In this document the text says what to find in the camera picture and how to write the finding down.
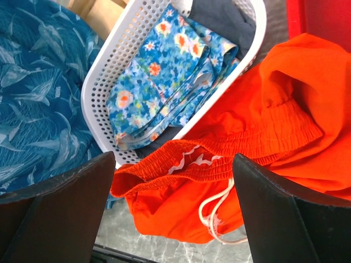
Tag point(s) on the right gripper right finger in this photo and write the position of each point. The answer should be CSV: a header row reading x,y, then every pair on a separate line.
x,y
287,222

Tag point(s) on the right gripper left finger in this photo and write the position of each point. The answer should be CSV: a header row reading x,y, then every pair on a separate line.
x,y
57,220

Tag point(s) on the blue floral fabric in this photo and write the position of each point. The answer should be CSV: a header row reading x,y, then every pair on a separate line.
x,y
174,71

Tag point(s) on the white perforated plastic basket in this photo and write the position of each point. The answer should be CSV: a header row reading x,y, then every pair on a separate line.
x,y
123,42

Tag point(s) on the wooden clothes rack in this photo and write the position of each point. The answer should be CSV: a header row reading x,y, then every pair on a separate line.
x,y
100,15

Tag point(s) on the blue leaf print shorts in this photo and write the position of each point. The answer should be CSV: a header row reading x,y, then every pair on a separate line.
x,y
46,53

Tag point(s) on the red plastic bin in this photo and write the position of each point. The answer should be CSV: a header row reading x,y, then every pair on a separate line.
x,y
327,19

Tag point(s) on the orange shorts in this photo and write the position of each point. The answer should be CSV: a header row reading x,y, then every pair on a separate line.
x,y
290,113

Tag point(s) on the dark grey folded fabric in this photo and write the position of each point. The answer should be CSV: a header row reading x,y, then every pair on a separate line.
x,y
226,19

